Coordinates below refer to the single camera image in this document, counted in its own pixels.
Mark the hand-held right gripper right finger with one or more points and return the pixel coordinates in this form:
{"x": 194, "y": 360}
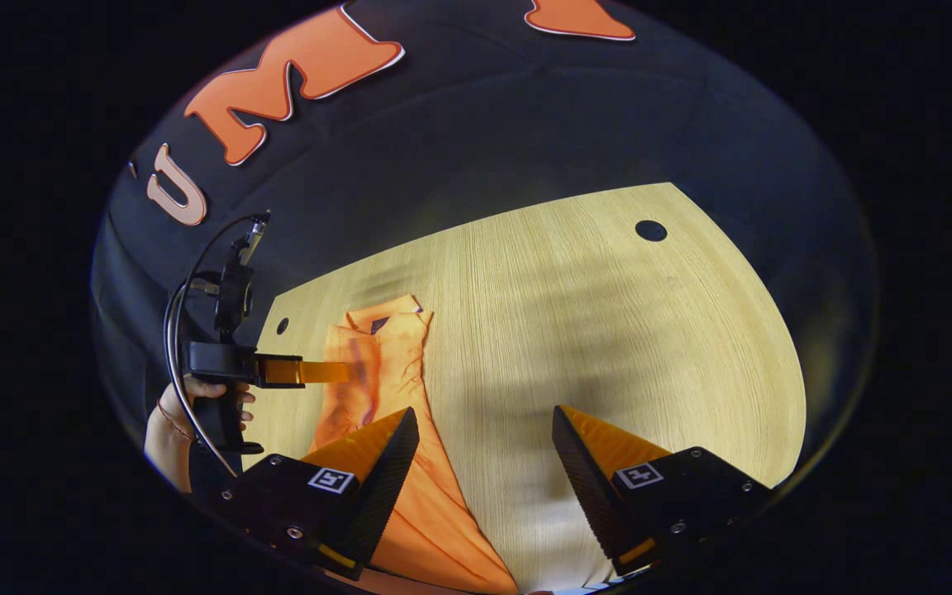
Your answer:
{"x": 587, "y": 479}

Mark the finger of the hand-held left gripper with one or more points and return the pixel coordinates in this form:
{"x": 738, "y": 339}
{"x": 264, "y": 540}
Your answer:
{"x": 294, "y": 371}

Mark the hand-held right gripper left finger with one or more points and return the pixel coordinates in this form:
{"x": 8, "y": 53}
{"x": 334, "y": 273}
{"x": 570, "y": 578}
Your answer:
{"x": 381, "y": 487}

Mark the orange T-shirt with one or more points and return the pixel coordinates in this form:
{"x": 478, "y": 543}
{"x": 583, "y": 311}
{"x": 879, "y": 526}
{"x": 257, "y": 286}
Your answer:
{"x": 430, "y": 512}

